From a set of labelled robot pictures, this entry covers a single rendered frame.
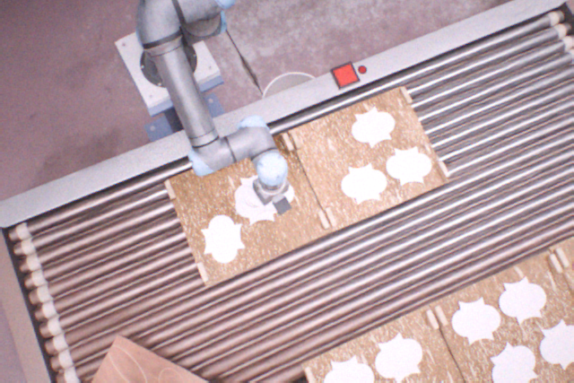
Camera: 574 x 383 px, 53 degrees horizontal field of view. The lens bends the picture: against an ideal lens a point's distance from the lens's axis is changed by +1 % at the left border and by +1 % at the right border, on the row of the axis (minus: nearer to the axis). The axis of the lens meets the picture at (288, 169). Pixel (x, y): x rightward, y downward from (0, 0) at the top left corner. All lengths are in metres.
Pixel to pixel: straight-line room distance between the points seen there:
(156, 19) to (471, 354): 1.27
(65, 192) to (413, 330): 1.13
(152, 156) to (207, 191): 0.21
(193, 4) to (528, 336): 1.33
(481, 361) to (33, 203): 1.41
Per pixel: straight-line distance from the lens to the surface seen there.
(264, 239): 1.75
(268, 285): 1.75
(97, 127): 2.92
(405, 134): 1.89
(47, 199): 1.90
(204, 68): 1.95
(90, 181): 1.88
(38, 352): 1.83
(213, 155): 1.46
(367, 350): 1.76
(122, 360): 1.67
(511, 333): 1.89
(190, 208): 1.78
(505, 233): 1.93
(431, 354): 1.81
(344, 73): 1.93
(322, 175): 1.80
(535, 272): 1.93
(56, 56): 3.12
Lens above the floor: 2.67
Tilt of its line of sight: 75 degrees down
